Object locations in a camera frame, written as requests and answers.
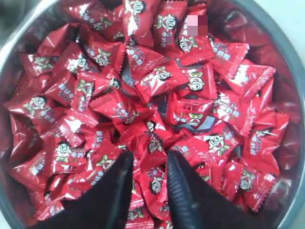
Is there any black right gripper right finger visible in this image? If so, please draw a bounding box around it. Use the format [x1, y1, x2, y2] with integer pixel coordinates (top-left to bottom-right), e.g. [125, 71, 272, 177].
[167, 150, 267, 229]

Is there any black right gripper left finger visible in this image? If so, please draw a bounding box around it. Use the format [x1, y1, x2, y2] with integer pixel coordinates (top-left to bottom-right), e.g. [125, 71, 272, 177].
[35, 152, 133, 229]

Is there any stainless steel bowl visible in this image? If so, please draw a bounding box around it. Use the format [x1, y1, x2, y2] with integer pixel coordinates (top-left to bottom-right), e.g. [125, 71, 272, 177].
[0, 0, 305, 229]

